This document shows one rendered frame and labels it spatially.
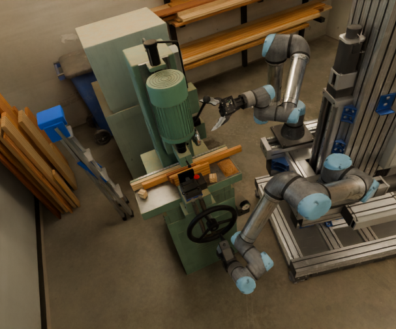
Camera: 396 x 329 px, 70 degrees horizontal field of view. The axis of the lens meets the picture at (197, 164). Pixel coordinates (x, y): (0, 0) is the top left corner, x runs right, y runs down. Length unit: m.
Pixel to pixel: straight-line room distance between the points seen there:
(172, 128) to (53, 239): 1.90
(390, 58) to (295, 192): 0.70
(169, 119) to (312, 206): 0.70
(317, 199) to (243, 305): 1.26
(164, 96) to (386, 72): 0.96
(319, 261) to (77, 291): 1.80
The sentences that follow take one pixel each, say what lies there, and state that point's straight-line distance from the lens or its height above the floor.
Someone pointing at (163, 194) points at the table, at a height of 0.90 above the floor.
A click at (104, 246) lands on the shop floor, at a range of 2.66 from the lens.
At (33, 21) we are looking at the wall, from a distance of 3.58.
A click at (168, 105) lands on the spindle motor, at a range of 1.26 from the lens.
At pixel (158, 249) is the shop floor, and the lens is 2.47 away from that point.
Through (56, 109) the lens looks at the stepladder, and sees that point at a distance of 2.09.
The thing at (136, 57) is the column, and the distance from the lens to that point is 1.51.
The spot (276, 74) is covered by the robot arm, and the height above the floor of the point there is 1.26.
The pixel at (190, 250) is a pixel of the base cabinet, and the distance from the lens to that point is 2.02.
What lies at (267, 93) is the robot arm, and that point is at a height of 1.35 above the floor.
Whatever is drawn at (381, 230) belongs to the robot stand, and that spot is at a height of 0.21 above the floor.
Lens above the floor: 2.11
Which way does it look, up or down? 46 degrees down
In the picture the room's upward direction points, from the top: 11 degrees counter-clockwise
